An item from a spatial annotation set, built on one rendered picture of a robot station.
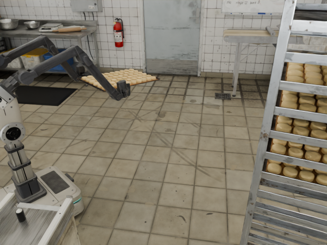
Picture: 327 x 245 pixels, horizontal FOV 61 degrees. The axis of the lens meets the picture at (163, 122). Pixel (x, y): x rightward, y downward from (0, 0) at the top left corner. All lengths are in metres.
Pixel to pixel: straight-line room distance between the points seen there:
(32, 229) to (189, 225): 1.35
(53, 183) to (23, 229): 1.16
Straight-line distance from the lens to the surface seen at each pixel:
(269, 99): 0.94
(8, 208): 1.53
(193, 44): 5.24
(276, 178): 1.14
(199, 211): 2.52
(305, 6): 1.33
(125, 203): 2.60
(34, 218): 1.46
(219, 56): 5.25
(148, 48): 5.38
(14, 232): 1.44
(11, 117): 2.06
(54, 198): 2.42
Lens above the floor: 1.83
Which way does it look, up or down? 29 degrees down
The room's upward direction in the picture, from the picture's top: 1 degrees counter-clockwise
